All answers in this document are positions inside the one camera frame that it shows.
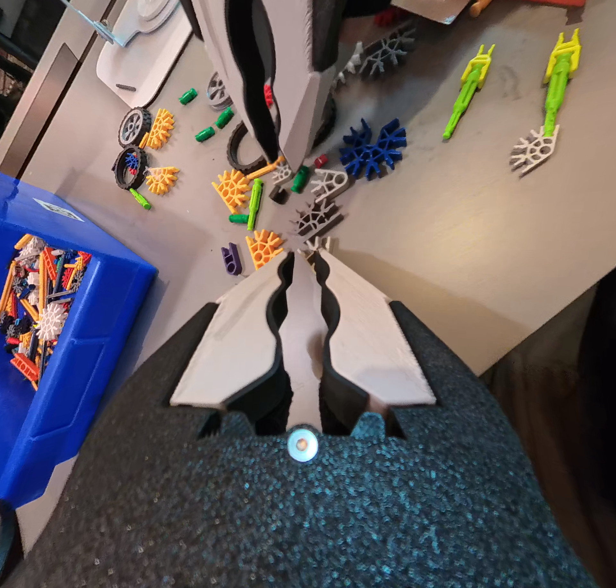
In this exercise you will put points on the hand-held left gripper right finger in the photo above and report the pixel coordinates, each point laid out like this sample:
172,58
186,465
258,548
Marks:
375,357

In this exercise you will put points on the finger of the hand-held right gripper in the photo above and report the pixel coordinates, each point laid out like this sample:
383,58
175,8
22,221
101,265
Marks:
216,30
293,44

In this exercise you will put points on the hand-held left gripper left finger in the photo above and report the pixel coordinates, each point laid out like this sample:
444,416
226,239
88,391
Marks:
231,352

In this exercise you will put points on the red fan connector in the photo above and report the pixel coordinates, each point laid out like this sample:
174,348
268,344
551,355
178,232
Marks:
268,95

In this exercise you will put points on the grey wheel hub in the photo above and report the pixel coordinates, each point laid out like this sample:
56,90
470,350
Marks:
219,92

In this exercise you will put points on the dark grey half-snowflake connector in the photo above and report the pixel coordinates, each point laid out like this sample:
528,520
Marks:
385,52

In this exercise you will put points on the short dark green rod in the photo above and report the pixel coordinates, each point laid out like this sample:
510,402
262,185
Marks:
225,117
205,134
238,218
188,96
301,179

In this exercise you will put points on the white document stand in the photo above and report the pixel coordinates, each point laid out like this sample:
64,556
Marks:
144,68

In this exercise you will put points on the black rubber tire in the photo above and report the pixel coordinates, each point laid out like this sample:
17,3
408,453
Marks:
233,150
327,121

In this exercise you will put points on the purple clip connector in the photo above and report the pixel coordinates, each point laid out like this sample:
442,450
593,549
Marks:
231,259

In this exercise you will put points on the yellow fan connector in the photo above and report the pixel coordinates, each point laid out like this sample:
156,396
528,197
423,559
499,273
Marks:
263,249
162,180
159,128
232,189

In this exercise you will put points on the small red clip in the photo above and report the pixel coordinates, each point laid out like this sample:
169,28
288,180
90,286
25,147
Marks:
321,160

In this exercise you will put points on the grey wheel with black tire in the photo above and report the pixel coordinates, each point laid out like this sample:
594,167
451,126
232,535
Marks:
134,127

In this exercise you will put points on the short orange rod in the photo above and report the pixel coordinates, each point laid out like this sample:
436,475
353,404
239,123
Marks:
262,169

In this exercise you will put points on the small white snowflake connector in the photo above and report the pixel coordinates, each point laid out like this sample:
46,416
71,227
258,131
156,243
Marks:
283,174

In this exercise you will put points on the blue snowflake connector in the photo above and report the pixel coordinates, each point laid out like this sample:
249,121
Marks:
373,153

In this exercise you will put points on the blue plastic storage bin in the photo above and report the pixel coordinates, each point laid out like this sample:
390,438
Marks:
96,357

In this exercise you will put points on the small black cap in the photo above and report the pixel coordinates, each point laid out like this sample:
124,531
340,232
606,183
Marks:
277,196

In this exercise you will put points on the black tire with inner connectors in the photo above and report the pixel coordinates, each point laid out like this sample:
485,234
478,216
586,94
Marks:
118,165

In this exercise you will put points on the pile of construction pieces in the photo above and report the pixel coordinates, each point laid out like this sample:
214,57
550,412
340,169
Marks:
43,309

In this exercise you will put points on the person's dark clothing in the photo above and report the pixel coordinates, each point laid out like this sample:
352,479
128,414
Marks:
577,453

